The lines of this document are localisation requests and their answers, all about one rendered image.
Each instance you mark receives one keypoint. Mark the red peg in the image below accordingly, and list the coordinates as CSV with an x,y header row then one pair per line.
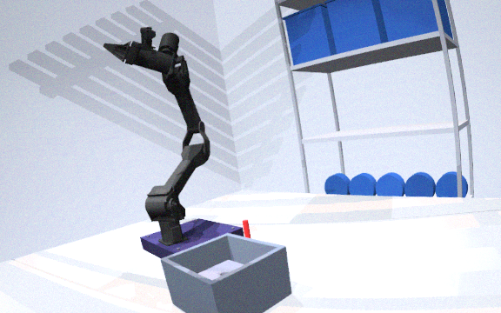
x,y
246,229

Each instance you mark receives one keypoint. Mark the white square plate with hole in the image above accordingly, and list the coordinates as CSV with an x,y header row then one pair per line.
x,y
219,270

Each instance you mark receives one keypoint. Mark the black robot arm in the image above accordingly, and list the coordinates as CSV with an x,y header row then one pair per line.
x,y
163,204

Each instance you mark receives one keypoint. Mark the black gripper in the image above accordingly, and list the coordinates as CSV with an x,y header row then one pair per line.
x,y
133,54

